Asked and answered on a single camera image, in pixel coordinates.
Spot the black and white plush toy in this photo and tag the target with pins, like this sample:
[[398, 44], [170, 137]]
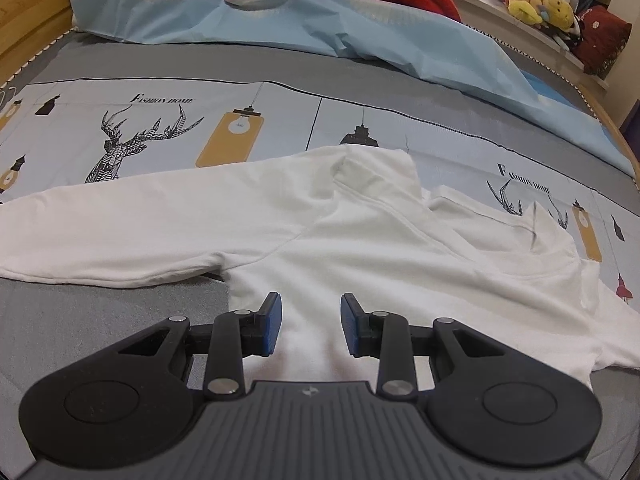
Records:
[[567, 35]]

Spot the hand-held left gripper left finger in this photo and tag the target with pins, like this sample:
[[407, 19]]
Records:
[[273, 324]]

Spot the light blue quilt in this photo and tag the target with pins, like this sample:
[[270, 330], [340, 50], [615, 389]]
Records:
[[300, 20]]

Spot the yellow spotted plush toy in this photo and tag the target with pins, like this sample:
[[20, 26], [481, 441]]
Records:
[[557, 10]]

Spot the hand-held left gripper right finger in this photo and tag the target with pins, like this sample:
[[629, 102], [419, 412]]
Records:
[[348, 325]]

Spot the printed grey bed sheet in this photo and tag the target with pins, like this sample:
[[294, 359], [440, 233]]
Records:
[[150, 62]]

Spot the white window ledge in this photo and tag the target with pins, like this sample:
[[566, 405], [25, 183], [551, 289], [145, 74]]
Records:
[[500, 15]]

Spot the white long-sleeved shirt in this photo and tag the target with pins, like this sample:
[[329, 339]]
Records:
[[380, 240]]

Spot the dark red cushion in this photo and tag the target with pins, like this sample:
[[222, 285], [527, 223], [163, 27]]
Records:
[[602, 40]]

